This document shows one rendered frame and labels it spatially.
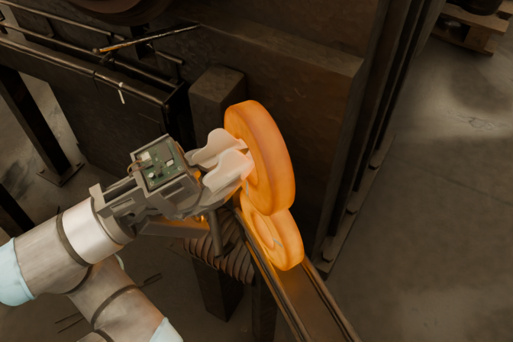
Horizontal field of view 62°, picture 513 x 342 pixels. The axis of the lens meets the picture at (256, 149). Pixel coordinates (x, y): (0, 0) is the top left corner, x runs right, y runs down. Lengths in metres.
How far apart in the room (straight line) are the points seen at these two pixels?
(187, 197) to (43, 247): 0.17
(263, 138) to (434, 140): 1.47
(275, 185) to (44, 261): 0.28
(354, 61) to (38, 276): 0.58
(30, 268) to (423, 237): 1.32
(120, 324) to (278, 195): 0.26
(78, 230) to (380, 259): 1.17
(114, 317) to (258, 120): 0.31
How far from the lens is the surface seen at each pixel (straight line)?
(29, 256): 0.57
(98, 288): 0.63
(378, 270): 1.53
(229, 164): 0.52
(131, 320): 0.60
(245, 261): 0.93
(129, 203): 0.52
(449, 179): 1.81
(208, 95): 0.81
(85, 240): 0.54
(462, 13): 2.42
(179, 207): 0.54
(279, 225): 0.67
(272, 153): 0.50
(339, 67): 0.77
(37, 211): 1.76
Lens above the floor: 1.36
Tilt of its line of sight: 51 degrees down
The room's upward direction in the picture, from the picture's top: straight up
